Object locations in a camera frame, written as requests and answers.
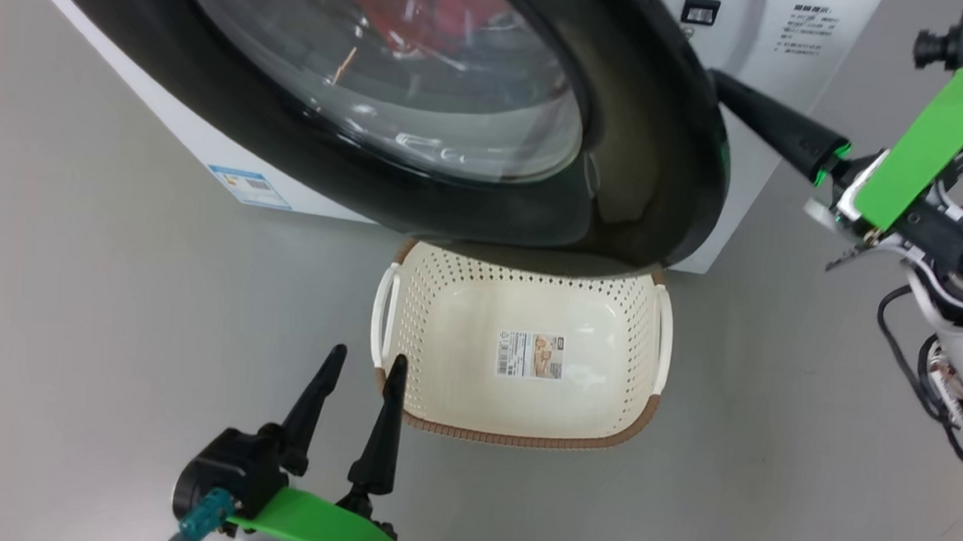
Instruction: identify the basket product label sticker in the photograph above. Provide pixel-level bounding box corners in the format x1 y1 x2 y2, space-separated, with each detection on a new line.
494 330 565 381

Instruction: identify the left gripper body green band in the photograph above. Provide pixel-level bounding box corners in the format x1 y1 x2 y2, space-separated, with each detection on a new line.
224 482 401 541

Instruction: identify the printed text label on washer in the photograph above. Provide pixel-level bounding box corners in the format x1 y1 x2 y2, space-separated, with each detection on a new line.
777 2 842 59

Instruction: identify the black-rimmed glass washer door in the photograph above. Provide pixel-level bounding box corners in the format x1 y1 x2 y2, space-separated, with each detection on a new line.
18 0 740 272

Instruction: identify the blue energy label sticker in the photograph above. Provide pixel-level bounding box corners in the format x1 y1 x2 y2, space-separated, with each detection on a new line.
207 164 295 210

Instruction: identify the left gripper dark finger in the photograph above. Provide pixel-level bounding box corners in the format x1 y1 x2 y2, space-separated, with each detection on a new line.
277 341 348 478
347 352 410 498

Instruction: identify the cream perforated laundry basket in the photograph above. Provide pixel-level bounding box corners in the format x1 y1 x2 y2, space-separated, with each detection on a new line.
364 236 679 456

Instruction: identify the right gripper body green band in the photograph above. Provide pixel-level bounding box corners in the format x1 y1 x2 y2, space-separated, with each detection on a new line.
803 57 963 278

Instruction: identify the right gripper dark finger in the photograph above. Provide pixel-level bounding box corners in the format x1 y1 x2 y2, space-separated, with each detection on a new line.
705 68 855 188

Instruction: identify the left camera cable teal connector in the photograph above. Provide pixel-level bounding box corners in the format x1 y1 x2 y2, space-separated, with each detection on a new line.
162 485 236 541

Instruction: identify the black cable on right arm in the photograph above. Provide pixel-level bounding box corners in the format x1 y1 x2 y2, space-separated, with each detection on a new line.
868 283 963 486

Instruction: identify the white front-load washing machine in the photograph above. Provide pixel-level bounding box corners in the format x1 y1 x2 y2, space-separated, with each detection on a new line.
0 0 884 283

